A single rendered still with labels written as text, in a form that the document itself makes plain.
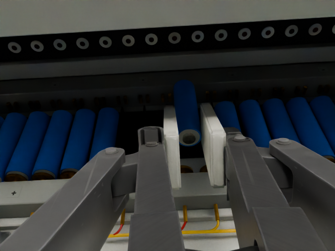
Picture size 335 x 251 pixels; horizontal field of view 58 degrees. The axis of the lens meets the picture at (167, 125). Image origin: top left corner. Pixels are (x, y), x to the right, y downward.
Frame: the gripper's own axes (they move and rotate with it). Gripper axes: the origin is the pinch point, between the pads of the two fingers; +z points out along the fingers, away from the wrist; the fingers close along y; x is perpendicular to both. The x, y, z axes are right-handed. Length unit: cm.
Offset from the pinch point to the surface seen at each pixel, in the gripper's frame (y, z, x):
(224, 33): 3.8, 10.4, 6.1
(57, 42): -10.9, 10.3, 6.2
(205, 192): 0.8, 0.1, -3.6
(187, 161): -0.1, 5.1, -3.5
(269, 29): 7.7, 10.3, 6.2
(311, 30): 11.4, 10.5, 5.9
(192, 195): -0.1, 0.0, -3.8
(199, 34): 1.6, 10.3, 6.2
